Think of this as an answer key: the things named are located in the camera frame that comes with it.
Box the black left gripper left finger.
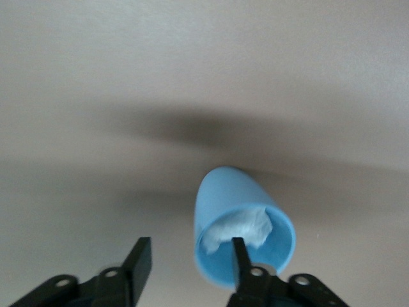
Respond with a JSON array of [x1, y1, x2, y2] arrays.
[[9, 236, 153, 307]]

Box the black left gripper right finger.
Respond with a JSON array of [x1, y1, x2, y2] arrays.
[[226, 236, 349, 307]]

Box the blue cup holding tissue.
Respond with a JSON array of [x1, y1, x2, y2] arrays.
[[193, 164, 297, 292]]

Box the white crumpled tissue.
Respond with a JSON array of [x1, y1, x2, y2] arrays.
[[200, 207, 274, 255]]

